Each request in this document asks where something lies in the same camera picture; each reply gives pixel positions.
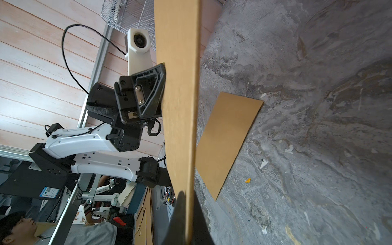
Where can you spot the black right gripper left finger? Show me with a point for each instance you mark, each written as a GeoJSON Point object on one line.
{"type": "Point", "coordinates": [176, 231]}

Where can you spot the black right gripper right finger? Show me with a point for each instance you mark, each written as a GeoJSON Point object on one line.
{"type": "Point", "coordinates": [201, 234]}

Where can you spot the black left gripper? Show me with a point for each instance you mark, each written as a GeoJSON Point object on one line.
{"type": "Point", "coordinates": [133, 103]}

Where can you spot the brown kraft file bag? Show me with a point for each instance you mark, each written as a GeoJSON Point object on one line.
{"type": "Point", "coordinates": [178, 27]}
{"type": "Point", "coordinates": [223, 137]}

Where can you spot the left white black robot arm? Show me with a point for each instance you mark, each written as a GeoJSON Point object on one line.
{"type": "Point", "coordinates": [87, 151]}

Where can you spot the white wire mesh shelf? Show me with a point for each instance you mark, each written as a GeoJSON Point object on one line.
{"type": "Point", "coordinates": [125, 14]}

